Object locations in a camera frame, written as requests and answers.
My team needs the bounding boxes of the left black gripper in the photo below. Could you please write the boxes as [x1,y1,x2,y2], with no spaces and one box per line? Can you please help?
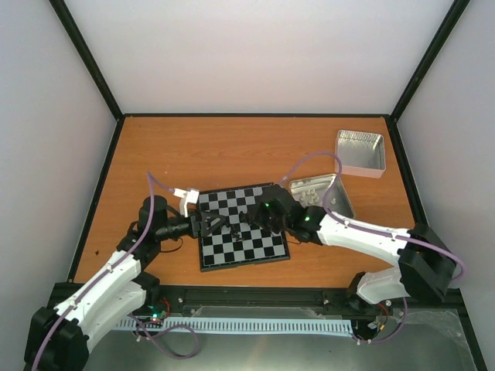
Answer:
[157,209,227,241]

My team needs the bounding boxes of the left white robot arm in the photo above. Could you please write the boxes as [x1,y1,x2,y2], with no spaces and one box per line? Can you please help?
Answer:
[24,196,227,370]

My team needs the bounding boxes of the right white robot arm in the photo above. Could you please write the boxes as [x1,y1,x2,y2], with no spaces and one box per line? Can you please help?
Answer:
[240,185,461,314]

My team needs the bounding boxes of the black chess pieces cluster centre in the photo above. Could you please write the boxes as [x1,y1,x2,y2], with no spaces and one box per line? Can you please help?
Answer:
[227,226,242,241]

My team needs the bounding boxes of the white chess pieces in tin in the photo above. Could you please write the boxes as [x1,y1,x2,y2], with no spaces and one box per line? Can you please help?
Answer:
[299,189,320,206]

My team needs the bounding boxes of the open metal tin with pieces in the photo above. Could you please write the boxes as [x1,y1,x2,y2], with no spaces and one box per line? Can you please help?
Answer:
[289,174,355,218]

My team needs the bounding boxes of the small circuit board with led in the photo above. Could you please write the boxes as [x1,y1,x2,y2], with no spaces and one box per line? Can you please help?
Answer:
[149,301,170,322]

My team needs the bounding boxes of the black and silver chessboard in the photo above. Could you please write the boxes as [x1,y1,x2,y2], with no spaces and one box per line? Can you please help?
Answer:
[197,183,290,272]

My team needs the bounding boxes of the pink-rimmed metal tin lid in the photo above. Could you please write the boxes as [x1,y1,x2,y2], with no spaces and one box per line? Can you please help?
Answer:
[335,130,386,179]

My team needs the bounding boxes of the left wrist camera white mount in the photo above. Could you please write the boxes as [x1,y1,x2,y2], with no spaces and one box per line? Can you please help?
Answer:
[173,188,200,218]

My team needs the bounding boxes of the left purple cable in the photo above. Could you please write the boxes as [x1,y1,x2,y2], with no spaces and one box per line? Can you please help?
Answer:
[30,171,177,371]

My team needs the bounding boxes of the black frame rail front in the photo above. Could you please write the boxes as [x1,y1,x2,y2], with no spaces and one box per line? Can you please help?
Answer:
[48,283,463,311]

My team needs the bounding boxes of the light blue cable duct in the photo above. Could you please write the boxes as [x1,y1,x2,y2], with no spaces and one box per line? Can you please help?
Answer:
[115,315,353,335]

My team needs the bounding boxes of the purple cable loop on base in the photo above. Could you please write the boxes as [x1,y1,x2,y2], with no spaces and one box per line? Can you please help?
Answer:
[131,315,200,359]

